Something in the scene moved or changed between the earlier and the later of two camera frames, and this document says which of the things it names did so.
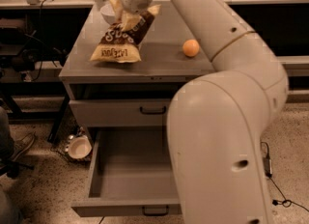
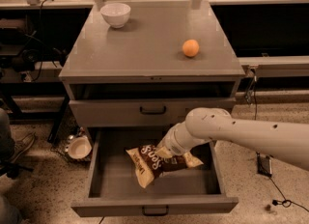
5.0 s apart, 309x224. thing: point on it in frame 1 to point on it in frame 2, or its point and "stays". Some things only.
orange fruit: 190,47 stays
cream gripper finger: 129,20 to 163,152
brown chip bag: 123,45 to 149,164
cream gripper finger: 118,8 to 190,160
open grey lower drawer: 132,175 stays
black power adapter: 267,164 stays
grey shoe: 22,145 stays
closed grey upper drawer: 120,112 stays
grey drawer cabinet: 134,96 stays
